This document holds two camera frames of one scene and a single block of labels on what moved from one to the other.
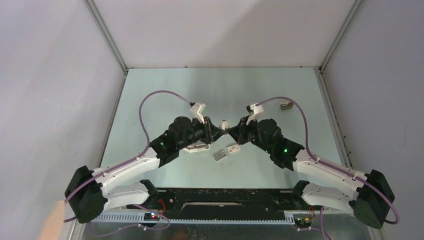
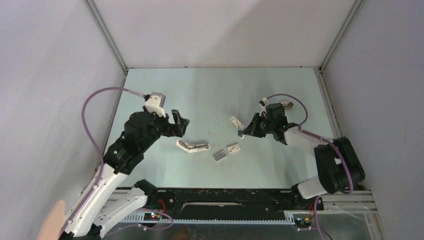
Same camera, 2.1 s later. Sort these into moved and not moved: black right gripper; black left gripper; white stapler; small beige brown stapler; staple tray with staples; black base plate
Moved: black left gripper; black right gripper
Not moved: small beige brown stapler; black base plate; staple tray with staples; white stapler
